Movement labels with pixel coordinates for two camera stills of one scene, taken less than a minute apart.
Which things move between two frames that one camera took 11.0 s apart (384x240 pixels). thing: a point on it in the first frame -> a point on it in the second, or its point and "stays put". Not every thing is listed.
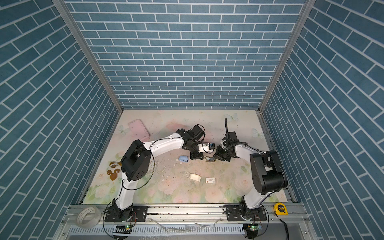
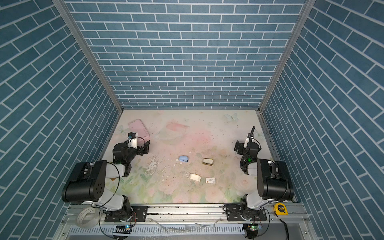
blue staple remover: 183,158 stays put
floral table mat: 174,178 stays put
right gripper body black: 223,154 -> 242,150
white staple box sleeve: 210,180 stays put
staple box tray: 195,177 stays put
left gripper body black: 194,149 -> 139,151
